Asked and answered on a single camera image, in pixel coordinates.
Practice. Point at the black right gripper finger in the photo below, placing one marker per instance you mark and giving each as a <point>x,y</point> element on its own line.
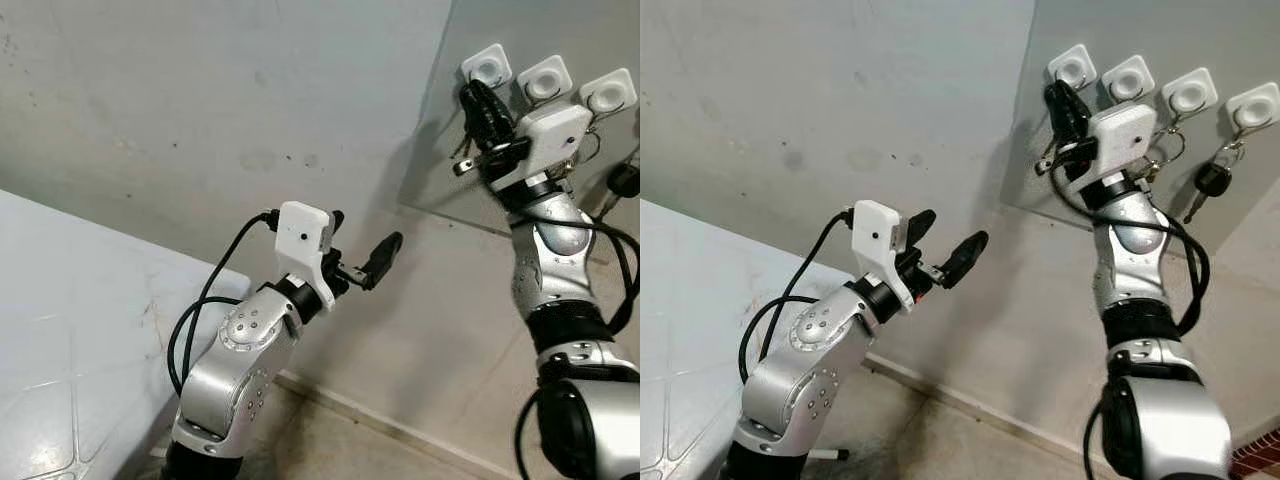
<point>1078,118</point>
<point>474,108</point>
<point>1056,106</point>
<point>498,118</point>

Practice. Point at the metal key bunch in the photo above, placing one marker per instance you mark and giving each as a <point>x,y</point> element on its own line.
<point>1044,165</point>
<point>464,165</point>

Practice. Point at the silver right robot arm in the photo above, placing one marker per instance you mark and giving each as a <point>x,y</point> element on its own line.
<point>1135,250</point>
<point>560,250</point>

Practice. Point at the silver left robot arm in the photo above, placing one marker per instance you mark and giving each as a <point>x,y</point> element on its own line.
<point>235,370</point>
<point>805,370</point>

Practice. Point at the grey hook panel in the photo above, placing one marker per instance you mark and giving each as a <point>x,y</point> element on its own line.
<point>560,30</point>
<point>1150,25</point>

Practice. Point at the black car key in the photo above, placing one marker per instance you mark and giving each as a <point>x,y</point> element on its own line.
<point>625,180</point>
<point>1212,180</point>

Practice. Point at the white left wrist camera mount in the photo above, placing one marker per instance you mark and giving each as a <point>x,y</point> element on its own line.
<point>878,235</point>
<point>303,235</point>

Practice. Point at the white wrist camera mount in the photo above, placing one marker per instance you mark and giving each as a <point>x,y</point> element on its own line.
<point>878,235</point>
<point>303,235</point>
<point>550,135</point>
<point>1125,135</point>

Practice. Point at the white square wall hook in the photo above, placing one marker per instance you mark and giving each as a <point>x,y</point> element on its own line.
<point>1190,93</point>
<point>545,80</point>
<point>1254,108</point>
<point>487,66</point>
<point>1072,66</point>
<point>608,94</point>
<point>1128,78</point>

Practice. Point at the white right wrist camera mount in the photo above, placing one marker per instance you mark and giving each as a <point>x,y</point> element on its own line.
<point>1125,135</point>
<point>550,135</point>

